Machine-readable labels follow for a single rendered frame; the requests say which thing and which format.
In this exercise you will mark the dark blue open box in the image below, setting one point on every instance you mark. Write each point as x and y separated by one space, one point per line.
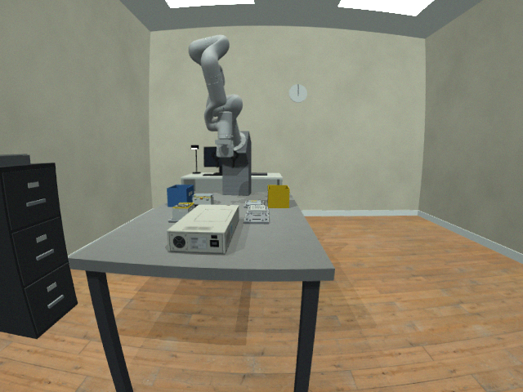
176 196

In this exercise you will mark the yellow open box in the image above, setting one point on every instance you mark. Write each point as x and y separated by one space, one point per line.
278 196

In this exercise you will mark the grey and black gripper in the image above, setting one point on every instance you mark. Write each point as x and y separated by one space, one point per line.
224 151

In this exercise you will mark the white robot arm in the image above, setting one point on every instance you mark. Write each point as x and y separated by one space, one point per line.
217 106

